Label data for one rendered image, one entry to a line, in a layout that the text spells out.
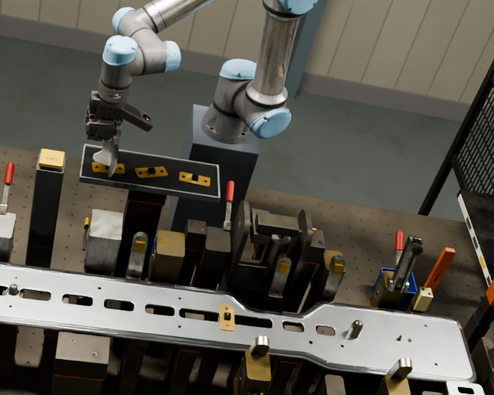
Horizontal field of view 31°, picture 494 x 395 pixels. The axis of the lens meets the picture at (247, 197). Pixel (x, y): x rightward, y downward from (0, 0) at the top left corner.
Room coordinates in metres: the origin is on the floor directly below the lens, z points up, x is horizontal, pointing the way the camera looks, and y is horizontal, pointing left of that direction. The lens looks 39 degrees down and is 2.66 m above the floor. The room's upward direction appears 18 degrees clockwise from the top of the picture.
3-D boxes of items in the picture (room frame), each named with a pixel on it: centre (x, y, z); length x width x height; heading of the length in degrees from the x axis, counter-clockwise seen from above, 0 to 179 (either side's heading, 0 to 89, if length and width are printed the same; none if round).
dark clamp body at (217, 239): (1.76, 0.04, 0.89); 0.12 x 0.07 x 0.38; 15
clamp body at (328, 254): (1.83, -0.27, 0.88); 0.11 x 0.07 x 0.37; 15
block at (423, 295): (1.82, -0.54, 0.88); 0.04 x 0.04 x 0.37; 15
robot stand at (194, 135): (2.21, 0.13, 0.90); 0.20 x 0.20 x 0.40; 14
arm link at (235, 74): (2.20, 0.12, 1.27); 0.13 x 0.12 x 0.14; 43
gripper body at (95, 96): (1.77, 0.40, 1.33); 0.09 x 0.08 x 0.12; 113
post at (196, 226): (1.74, 0.10, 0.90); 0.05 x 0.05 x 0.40; 15
